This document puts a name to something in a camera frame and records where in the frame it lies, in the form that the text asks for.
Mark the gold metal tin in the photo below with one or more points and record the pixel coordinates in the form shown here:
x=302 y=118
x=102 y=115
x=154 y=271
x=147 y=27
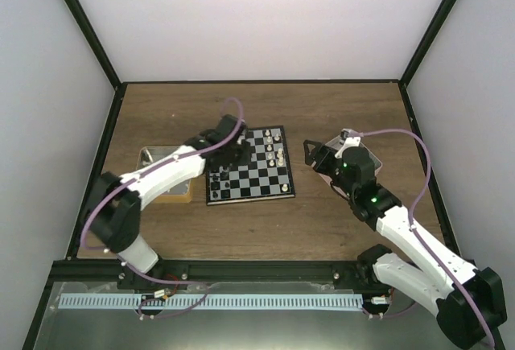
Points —
x=181 y=193

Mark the black and silver chessboard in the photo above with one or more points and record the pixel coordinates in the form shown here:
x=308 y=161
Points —
x=256 y=181

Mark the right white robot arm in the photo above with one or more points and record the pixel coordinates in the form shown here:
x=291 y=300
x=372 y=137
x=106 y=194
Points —
x=468 y=303

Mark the light blue slotted strip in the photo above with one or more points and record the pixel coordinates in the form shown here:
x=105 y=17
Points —
x=215 y=302

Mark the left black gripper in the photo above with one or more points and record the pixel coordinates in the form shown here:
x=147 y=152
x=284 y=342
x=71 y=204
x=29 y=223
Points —
x=245 y=157

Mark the pink embossed metal tin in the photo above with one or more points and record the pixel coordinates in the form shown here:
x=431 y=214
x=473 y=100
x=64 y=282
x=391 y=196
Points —
x=334 y=145

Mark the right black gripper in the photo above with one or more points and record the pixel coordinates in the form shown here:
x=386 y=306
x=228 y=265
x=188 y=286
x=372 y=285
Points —
x=319 y=151

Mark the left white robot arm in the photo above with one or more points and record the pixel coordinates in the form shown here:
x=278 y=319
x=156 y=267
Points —
x=113 y=212

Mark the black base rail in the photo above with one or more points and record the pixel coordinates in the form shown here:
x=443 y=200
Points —
x=343 y=275

